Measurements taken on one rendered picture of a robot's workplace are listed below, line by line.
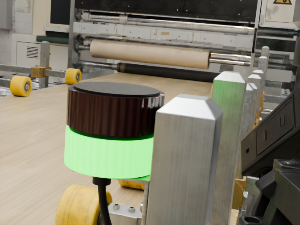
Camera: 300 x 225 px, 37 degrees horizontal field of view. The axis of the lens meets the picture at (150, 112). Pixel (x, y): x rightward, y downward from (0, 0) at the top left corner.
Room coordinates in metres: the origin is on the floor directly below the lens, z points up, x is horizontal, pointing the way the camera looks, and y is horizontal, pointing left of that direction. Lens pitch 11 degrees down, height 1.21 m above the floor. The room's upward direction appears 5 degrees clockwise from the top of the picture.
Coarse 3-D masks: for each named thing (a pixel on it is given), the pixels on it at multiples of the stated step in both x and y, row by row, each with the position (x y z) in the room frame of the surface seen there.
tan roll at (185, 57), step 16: (80, 48) 3.08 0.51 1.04; (96, 48) 3.00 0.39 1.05; (112, 48) 2.98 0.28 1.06; (128, 48) 2.95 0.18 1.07; (144, 48) 2.93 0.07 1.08; (160, 48) 2.91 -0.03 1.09; (176, 48) 2.90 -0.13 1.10; (176, 64) 2.89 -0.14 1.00; (192, 64) 2.85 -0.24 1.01; (208, 64) 2.88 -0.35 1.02; (240, 64) 2.81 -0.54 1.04
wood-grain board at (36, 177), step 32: (32, 96) 1.77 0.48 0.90; (64, 96) 1.84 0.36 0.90; (0, 128) 1.21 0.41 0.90; (32, 128) 1.24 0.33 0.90; (64, 128) 1.27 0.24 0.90; (0, 160) 0.92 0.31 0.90; (32, 160) 0.94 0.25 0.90; (0, 192) 0.75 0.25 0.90; (32, 192) 0.76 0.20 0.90; (128, 192) 0.80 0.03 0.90; (0, 224) 0.62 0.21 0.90; (32, 224) 0.63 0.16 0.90
